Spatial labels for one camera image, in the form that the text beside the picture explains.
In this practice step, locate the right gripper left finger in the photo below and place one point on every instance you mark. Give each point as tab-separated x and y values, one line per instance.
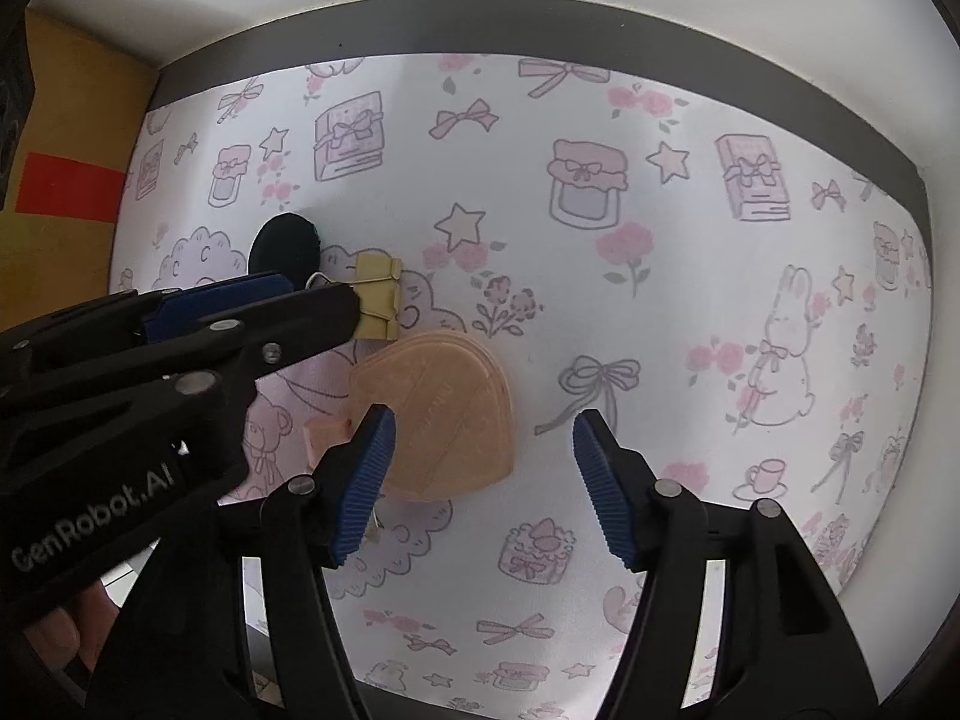
179	648

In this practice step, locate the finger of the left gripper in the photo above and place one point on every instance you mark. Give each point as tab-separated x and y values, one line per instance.
257	339
151	317

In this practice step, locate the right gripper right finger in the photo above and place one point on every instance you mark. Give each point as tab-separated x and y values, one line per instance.
785	650

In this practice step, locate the black round sponge puff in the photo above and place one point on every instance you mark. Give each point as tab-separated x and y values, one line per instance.
289	245

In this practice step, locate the small pink-capped glass bottle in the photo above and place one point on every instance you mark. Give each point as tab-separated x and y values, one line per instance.
330	438

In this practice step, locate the gold binder clip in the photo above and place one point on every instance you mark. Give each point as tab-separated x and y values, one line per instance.
376	278

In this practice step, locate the beige heart-shaped powder puff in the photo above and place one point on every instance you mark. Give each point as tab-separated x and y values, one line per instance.
454	430

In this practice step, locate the operator left hand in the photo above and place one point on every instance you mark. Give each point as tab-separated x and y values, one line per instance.
76	632

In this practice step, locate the brown cardboard box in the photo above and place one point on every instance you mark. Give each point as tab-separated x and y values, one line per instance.
64	168

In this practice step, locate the pink patterned desk mat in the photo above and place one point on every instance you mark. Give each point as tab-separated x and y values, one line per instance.
630	217

